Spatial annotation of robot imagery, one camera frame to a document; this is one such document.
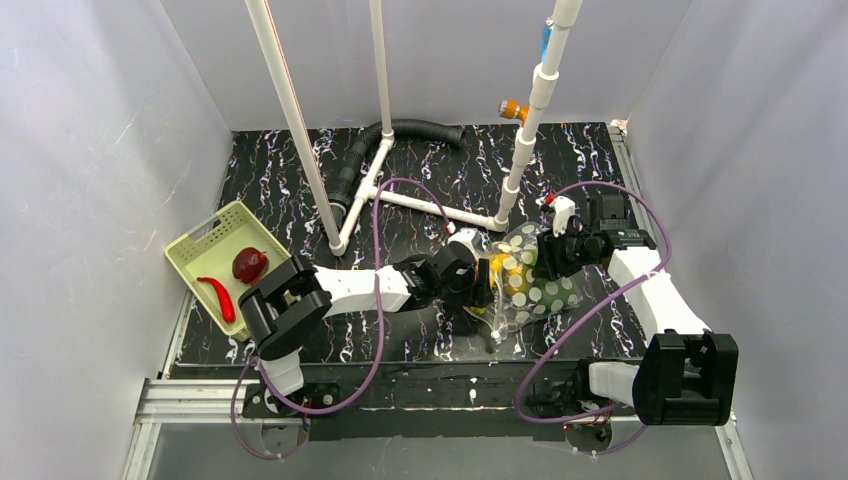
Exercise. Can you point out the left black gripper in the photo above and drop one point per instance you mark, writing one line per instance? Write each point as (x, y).
(482, 283)

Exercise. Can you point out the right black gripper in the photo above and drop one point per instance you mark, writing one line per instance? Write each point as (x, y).
(549, 255)

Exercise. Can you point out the yellow fake banana bunch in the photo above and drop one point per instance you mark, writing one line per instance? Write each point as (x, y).
(512, 273)

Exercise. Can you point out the clear polka dot zip bag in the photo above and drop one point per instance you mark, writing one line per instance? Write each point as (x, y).
(549, 297)

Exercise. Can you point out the dark red fake fruit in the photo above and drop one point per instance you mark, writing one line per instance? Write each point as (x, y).
(249, 265)

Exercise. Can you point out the red fake chili pepper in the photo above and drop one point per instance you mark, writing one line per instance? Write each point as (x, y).
(226, 306)

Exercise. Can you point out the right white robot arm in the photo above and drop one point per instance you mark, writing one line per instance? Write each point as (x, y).
(687, 374)

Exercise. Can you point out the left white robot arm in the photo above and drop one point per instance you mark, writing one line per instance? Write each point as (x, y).
(288, 303)

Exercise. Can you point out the orange clamp knob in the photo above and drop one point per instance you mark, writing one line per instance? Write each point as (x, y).
(510, 109)

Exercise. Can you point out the blue clamp knob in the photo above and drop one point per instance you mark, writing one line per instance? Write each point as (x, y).
(546, 35)

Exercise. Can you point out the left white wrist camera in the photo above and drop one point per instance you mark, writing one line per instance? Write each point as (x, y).
(469, 240)

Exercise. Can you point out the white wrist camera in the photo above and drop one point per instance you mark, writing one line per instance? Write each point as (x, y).
(469, 240)
(563, 209)

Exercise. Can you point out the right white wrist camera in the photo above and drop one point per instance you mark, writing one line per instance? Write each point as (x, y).
(563, 209)

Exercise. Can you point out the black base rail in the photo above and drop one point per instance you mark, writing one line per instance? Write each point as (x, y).
(436, 399)

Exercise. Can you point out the white PVC pipe frame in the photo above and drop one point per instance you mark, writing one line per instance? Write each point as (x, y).
(339, 222)

